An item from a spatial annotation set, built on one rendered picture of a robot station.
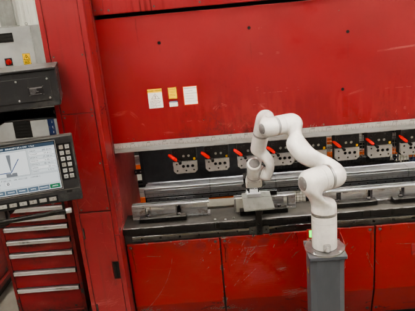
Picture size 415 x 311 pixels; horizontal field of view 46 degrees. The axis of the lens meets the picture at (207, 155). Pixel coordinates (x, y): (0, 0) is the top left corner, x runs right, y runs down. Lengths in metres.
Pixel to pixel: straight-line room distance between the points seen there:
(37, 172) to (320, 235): 1.46
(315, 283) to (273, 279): 0.84
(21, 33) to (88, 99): 4.50
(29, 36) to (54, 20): 4.42
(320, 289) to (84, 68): 1.68
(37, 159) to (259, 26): 1.42
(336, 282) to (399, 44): 1.42
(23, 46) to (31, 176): 4.70
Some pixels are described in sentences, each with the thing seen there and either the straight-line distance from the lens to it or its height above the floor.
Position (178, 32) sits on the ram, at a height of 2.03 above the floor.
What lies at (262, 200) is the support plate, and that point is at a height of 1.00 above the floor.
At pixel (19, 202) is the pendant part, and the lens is 2.75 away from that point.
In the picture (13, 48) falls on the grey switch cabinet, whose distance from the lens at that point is 7.33.
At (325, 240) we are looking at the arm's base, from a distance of 2.42.
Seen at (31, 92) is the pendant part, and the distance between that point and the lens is 2.62.
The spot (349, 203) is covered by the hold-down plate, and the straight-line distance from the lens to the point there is 3.24.
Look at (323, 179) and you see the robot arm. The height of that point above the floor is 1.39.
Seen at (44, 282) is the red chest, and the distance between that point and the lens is 3.80.
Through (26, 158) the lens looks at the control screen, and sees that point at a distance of 2.68.
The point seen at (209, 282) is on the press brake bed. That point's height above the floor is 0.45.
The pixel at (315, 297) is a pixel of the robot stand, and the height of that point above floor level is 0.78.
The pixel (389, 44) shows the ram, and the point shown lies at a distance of 3.09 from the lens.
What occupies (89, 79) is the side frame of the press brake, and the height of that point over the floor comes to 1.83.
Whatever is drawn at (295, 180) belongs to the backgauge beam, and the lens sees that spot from 3.44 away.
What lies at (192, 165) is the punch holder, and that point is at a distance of 3.08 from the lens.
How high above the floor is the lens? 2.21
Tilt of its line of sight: 18 degrees down
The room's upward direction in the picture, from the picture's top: 5 degrees counter-clockwise
